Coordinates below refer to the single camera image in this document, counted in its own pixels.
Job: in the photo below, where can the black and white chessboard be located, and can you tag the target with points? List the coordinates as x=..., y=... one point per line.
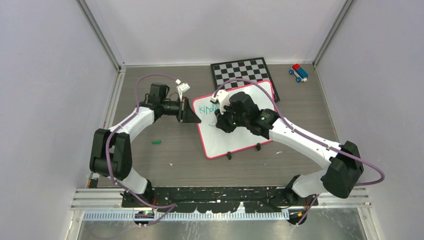
x=254, y=69

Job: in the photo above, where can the slotted cable duct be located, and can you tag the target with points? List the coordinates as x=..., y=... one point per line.
x=149, y=215

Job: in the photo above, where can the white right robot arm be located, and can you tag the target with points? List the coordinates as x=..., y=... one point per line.
x=340, y=169

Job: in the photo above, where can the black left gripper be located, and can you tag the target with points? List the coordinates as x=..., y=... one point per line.
x=186, y=114

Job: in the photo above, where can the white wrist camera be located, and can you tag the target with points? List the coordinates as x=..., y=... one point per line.
x=222, y=99
x=181, y=88

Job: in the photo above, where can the toy brick car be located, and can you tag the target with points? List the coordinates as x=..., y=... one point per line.
x=300, y=74

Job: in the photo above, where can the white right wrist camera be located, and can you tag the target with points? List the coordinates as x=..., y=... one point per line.
x=222, y=99

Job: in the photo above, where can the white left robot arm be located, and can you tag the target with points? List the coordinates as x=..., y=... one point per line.
x=111, y=153

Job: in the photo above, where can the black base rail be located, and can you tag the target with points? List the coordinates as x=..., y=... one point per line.
x=219, y=200

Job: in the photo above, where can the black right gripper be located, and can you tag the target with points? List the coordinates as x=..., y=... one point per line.
x=222, y=123

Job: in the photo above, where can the red-framed whiteboard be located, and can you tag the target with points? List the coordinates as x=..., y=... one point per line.
x=215, y=142

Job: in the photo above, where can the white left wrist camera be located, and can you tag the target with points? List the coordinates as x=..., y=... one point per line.
x=181, y=88

